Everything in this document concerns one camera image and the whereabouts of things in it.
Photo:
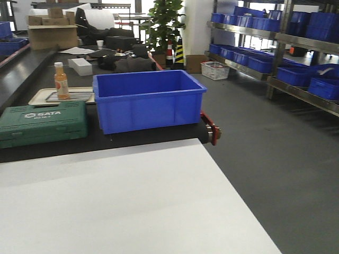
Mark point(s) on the blue bin far left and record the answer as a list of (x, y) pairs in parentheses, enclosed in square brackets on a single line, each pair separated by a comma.
[(10, 45)]

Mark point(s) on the green SATA tool case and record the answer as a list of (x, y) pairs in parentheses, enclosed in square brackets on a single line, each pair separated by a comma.
[(26, 125)]

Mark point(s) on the metal shelf rack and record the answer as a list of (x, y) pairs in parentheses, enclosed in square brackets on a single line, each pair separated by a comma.
[(290, 48)]

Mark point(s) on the beige plastic tray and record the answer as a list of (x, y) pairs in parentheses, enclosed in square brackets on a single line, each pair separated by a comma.
[(39, 99)]

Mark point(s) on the large blue plastic bin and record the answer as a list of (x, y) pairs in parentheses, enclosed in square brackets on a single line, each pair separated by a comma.
[(144, 100)]

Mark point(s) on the brown cardboard box on floor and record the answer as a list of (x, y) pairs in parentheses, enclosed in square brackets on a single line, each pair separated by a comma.
[(193, 63)]

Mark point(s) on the red conveyor end bracket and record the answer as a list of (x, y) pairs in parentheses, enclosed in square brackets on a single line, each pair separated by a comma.
[(214, 131)]

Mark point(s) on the red white traffic cone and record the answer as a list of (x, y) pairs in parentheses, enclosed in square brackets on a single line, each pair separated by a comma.
[(169, 53)]

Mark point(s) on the black yellow traffic cone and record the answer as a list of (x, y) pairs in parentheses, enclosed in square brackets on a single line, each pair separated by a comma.
[(178, 63)]

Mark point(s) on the dark cloth bundle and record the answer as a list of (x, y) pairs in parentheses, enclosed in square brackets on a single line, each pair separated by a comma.
[(134, 65)]

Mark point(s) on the orange juice bottle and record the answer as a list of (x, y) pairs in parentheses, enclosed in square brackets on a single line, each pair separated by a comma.
[(61, 81)]

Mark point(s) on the green potted plant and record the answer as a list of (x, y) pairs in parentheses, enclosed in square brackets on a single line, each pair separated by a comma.
[(163, 24)]

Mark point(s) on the white rectangular box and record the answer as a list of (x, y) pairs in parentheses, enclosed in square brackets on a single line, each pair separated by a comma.
[(81, 66)]

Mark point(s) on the white paper cup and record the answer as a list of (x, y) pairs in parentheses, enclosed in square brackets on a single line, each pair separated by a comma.
[(100, 44)]

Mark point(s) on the grey metal tray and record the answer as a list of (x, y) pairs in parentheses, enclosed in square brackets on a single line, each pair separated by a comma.
[(73, 96)]

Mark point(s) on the large cardboard box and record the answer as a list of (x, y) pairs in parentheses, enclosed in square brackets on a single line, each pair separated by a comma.
[(49, 36)]

